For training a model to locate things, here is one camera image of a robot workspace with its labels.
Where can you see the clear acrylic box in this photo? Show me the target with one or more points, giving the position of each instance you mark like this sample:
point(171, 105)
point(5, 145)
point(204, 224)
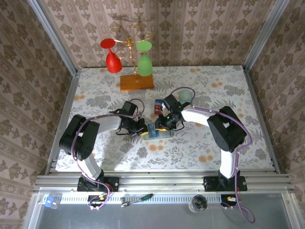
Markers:
point(155, 116)

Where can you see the blue credit card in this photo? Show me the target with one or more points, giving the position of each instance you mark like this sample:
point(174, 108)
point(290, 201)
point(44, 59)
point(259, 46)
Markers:
point(158, 102)
point(152, 133)

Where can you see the red credit card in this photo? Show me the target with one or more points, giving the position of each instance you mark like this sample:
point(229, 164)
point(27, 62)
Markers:
point(157, 112)
point(157, 107)

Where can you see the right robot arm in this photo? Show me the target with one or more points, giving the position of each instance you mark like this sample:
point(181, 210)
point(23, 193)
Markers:
point(226, 131)

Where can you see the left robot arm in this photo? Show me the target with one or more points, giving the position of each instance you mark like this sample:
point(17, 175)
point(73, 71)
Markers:
point(78, 140)

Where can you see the floral table cover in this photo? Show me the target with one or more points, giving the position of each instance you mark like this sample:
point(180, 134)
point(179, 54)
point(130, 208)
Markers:
point(166, 152)

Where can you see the frosted teal cup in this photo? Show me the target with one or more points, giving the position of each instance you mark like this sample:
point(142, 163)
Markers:
point(186, 95)

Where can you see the clear glass tumbler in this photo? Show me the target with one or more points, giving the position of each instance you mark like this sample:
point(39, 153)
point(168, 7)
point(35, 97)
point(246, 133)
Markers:
point(138, 94)

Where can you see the gold rack with wooden base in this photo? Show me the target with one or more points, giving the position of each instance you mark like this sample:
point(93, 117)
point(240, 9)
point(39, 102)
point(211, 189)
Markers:
point(135, 83)

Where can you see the green wine glass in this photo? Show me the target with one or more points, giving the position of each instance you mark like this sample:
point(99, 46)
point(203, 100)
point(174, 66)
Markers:
point(144, 65)

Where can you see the red wine glass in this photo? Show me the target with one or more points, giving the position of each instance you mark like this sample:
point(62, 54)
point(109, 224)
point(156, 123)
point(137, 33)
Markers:
point(113, 63)

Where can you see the clear glass jar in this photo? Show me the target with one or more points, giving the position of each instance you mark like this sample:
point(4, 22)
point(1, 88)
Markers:
point(197, 204)

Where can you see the grey metal panel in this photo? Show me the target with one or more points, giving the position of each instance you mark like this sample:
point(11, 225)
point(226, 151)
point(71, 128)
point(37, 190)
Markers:
point(155, 217)

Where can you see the blue connector block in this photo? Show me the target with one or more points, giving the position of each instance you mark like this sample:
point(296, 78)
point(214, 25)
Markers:
point(49, 202)

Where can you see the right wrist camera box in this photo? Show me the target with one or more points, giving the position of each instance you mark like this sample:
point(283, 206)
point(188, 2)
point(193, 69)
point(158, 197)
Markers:
point(164, 109)

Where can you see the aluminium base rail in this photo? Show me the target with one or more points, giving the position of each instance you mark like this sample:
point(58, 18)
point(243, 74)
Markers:
point(155, 181)

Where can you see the aluminium side rail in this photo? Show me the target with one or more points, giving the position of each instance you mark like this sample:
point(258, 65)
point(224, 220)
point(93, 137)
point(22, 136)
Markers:
point(69, 95)
point(254, 95)

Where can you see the aluminium frame post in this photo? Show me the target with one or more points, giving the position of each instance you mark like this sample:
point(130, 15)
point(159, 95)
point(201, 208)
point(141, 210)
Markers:
point(261, 35)
point(54, 38)

